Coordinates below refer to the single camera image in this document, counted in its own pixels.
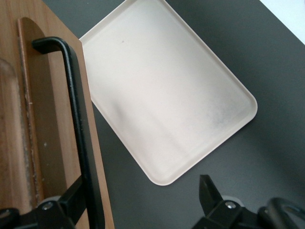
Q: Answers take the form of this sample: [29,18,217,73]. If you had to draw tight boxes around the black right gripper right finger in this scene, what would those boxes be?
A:
[194,174,259,229]

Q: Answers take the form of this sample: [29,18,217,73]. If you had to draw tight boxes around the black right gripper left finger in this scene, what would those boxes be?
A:
[35,176,87,229]

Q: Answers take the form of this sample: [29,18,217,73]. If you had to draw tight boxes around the wooden drawer cabinet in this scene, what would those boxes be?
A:
[0,0,115,229]

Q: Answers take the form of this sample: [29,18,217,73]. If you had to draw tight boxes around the black metal drawer handle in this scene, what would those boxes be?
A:
[31,36,106,229]

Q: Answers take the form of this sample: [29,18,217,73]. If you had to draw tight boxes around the beige plastic tray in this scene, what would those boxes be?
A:
[78,0,259,187]

